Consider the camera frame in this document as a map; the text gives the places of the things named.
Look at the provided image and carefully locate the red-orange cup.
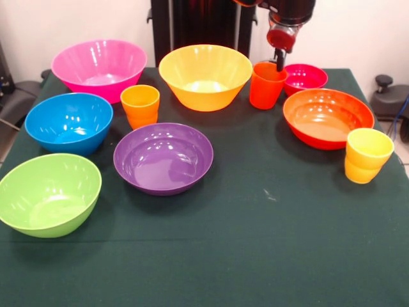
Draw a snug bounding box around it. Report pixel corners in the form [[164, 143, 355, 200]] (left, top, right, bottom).
[[249, 61, 289, 111]]

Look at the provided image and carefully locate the blue bowl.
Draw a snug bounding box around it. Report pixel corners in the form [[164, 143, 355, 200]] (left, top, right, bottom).
[[24, 92, 114, 157]]

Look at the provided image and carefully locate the black device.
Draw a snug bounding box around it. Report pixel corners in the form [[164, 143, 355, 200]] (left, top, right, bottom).
[[0, 41, 14, 95]]

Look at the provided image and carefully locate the blue cable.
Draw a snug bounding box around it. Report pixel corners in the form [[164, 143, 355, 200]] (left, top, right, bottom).
[[391, 95, 409, 141]]

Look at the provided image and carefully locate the small crimson bowl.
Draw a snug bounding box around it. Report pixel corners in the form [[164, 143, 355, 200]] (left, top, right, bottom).
[[282, 63, 329, 98]]

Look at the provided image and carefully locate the large pink bowl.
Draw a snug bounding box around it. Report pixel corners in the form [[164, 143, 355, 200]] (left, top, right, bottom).
[[50, 39, 148, 105]]

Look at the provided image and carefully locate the yellow cup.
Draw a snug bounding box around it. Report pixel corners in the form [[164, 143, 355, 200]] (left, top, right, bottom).
[[344, 127, 395, 185]]

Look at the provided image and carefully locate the green bowl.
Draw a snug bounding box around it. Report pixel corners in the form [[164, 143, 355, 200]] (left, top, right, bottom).
[[0, 153, 103, 239]]

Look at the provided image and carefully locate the purple bowl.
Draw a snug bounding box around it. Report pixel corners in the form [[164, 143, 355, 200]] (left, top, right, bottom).
[[112, 122, 215, 197]]

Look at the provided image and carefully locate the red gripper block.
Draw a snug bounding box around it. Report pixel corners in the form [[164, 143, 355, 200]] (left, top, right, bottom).
[[266, 28, 297, 73]]

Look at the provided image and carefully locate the large yellow-orange bowl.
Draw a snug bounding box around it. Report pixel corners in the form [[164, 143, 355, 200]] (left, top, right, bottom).
[[158, 44, 254, 113]]

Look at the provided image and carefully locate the shallow red-orange bowl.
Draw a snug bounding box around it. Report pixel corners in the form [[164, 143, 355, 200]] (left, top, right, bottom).
[[282, 88, 375, 151]]

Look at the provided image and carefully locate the orange cup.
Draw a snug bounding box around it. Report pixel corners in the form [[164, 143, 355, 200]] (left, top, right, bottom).
[[120, 84, 161, 130]]

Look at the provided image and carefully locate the dark green tablecloth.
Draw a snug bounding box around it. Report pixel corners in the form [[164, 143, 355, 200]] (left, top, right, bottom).
[[0, 67, 409, 307]]

